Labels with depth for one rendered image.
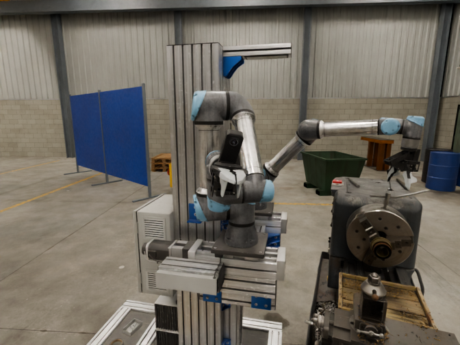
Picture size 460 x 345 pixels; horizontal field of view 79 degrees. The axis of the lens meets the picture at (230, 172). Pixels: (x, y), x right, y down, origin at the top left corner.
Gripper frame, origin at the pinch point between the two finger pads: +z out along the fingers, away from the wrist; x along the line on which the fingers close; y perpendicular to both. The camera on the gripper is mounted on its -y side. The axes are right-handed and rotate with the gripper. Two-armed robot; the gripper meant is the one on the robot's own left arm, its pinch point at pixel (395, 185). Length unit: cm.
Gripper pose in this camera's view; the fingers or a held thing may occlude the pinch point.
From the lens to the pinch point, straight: 166.6
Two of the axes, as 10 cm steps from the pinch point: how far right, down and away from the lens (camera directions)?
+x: -1.3, -2.4, 9.6
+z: -0.9, 9.7, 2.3
